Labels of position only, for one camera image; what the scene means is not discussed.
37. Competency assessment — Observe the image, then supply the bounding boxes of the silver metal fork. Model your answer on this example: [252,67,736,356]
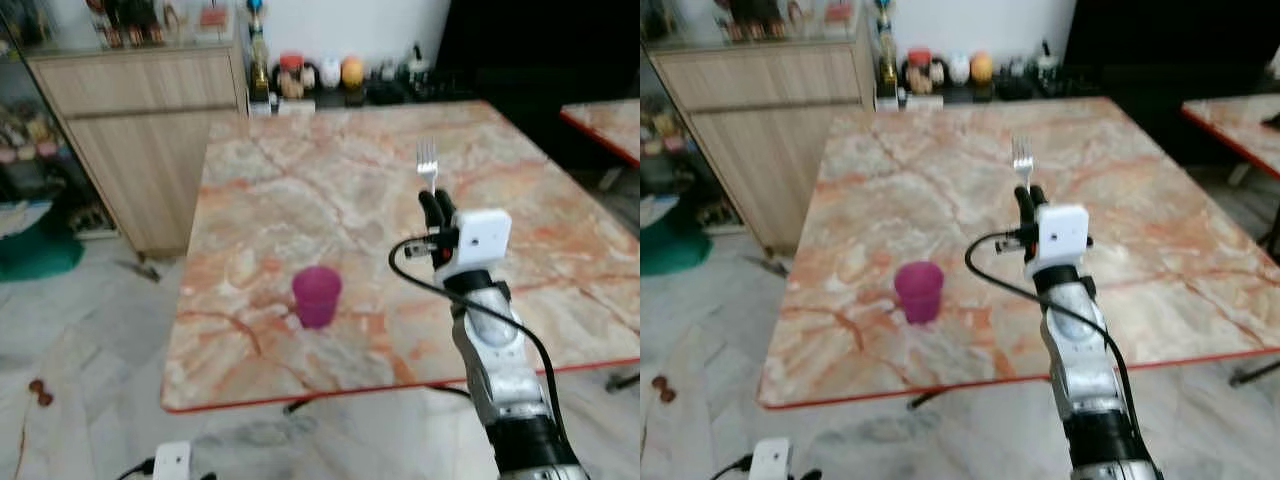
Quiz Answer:
[416,138,441,198]
[1011,135,1036,193]

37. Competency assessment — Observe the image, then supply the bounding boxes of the pink plastic cup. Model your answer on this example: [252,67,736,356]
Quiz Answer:
[291,265,344,331]
[893,260,946,326]

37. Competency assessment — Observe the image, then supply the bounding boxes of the black television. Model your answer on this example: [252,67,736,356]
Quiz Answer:
[1064,0,1280,99]
[436,0,641,101]

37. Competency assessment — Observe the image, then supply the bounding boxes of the gold trophy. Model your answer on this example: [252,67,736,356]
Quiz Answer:
[874,0,902,99]
[248,0,273,103]

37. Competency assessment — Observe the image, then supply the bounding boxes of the green floor mat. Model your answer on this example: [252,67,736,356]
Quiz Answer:
[640,214,702,279]
[0,214,87,284]

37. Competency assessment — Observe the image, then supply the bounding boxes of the glass display shelf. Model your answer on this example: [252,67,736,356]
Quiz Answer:
[0,25,113,239]
[640,20,746,233]

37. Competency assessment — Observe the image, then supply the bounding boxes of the light wooden cabinet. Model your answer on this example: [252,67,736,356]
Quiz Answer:
[645,38,883,253]
[24,40,250,257]

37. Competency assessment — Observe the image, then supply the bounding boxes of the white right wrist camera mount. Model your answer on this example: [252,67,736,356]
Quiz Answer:
[1027,204,1092,277]
[438,208,513,277]

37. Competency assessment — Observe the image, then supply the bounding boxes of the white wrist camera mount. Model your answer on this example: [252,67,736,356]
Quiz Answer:
[152,441,193,480]
[1027,204,1092,277]
[438,208,513,277]
[748,437,794,480]

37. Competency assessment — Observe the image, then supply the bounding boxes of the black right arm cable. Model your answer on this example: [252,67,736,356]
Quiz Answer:
[965,231,1143,441]
[388,234,561,443]

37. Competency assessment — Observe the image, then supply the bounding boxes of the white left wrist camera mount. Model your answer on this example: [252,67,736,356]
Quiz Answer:
[152,441,193,480]
[748,437,794,480]

